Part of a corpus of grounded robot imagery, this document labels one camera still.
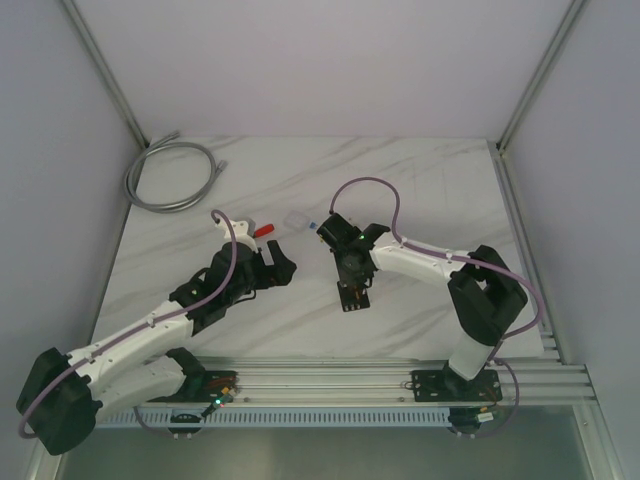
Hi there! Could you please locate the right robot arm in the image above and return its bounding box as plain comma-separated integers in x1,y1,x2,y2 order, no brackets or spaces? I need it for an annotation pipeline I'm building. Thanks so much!
317,213,528,402

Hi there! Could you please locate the grey slotted cable duct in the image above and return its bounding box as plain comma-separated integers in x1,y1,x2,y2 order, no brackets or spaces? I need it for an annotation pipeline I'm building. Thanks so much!
98,405,451,429

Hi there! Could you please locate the black fuse box base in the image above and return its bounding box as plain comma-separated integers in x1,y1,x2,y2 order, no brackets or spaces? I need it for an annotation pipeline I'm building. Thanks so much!
337,282,370,312

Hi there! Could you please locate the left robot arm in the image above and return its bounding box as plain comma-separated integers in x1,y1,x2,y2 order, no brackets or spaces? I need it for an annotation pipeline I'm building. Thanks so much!
16,240,297,455

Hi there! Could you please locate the grey coiled cable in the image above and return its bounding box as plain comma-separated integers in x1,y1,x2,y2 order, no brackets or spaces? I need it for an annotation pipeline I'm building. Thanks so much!
124,130,229,213

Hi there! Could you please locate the aluminium front rail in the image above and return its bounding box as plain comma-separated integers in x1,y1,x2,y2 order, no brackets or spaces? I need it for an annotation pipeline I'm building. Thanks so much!
201,357,597,408

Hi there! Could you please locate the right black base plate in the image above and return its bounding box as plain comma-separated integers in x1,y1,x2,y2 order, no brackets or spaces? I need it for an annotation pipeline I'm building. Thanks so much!
409,368,503,404

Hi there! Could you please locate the right aluminium frame post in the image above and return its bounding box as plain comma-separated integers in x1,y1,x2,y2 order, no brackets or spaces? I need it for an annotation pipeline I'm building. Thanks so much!
496,0,590,155

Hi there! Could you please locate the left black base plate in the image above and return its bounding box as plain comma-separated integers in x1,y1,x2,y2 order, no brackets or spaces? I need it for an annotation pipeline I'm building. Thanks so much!
161,370,237,403

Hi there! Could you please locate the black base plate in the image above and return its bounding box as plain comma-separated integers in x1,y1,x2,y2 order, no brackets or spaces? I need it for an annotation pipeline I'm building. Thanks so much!
161,370,237,403
409,368,503,404

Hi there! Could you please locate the clear plastic fuse box cover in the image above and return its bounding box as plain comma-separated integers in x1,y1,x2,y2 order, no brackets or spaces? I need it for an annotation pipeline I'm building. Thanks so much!
283,211,310,232

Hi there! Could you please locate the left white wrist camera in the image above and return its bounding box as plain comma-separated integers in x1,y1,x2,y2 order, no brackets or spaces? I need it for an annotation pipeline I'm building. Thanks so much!
215,218,258,252

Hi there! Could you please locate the left aluminium frame post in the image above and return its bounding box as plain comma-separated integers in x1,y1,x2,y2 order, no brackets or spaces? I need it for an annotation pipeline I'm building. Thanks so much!
59,0,148,148

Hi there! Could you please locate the aluminium frame post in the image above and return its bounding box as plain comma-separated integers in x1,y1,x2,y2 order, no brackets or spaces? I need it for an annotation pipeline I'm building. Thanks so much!
59,0,148,148
496,0,590,155

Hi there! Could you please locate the red handled screwdriver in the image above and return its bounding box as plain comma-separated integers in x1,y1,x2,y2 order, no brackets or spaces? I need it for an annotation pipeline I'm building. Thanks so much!
254,224,275,238

